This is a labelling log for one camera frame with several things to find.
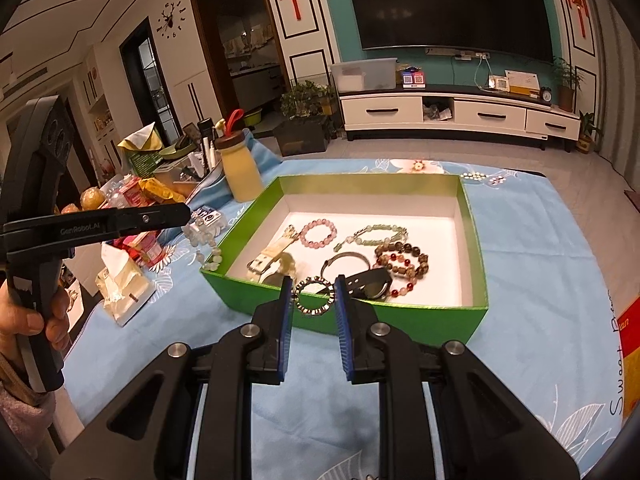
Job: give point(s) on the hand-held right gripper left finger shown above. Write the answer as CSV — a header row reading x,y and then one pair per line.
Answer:
x,y
286,330

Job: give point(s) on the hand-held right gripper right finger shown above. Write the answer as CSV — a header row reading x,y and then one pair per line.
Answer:
x,y
342,330

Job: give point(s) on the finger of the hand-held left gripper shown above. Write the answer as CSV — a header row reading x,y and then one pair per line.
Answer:
x,y
100,227

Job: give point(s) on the thin dark metal bangle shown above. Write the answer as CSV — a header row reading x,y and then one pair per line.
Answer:
x,y
345,255

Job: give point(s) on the green cardboard box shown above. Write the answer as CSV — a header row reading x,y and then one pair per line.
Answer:
x,y
425,327

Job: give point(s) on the person's left forearm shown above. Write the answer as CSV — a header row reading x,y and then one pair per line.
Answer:
x,y
20,400

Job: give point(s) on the person's left hand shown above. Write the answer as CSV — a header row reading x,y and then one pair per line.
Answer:
x,y
57,315

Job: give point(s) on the yellow round fruit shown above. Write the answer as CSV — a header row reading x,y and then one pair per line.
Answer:
x,y
94,199

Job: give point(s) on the pink snack packet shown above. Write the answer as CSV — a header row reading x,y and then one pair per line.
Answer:
x,y
145,250

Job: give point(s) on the white paper tissue pack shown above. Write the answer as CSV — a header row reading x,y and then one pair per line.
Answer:
x,y
122,285

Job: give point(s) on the yellow snack bag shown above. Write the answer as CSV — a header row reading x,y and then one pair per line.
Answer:
x,y
160,190

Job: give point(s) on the green carton with yellow cloth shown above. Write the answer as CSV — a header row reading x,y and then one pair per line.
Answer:
x,y
142,155

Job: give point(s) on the clear plastic container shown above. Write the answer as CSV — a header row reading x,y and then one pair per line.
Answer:
x,y
175,177

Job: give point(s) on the small gold brooch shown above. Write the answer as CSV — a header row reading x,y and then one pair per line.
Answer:
x,y
289,231

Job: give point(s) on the green bowl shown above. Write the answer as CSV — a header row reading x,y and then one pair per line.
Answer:
x,y
177,150

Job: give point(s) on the white tube bottle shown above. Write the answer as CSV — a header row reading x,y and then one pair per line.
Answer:
x,y
210,157

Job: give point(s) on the black pump bottle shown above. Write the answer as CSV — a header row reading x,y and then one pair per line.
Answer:
x,y
206,130

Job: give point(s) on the yellow bottle with brown lid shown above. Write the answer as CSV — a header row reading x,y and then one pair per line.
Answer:
x,y
240,170

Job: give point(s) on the green plastic basin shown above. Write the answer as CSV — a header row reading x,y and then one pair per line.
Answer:
x,y
254,117

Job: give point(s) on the blue floral tablecloth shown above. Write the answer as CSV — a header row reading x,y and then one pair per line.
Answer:
x,y
525,260

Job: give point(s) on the leafy plant in black planter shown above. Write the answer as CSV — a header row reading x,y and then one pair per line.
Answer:
x,y
302,135

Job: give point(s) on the white television cabinet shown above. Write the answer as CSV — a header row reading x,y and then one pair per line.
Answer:
x,y
380,110

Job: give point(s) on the clear plastic storage box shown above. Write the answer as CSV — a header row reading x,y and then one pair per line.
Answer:
x,y
365,76

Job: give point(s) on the red yellow shopping bag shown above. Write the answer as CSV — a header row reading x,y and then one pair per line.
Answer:
x,y
631,355

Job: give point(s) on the small white device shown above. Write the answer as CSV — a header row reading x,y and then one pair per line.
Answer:
x,y
497,82

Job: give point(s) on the white power strip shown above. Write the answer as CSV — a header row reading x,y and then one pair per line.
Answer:
x,y
460,54

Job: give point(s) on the yellow white cardboard box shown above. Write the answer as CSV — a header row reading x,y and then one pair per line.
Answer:
x,y
522,82

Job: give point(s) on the small black alarm clock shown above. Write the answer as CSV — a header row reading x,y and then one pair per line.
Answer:
x,y
546,96

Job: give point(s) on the small floor potted plant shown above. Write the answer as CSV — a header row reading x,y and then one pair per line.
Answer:
x,y
587,135

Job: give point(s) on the potted plant in brown pot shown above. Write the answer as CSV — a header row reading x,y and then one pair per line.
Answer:
x,y
566,95

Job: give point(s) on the black flat television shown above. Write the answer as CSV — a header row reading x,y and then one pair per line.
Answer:
x,y
450,5

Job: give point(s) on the grey curtain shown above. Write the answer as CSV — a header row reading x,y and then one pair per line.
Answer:
x,y
617,80

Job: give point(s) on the black antler wall clock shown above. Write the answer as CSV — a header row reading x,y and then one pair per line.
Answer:
x,y
171,21

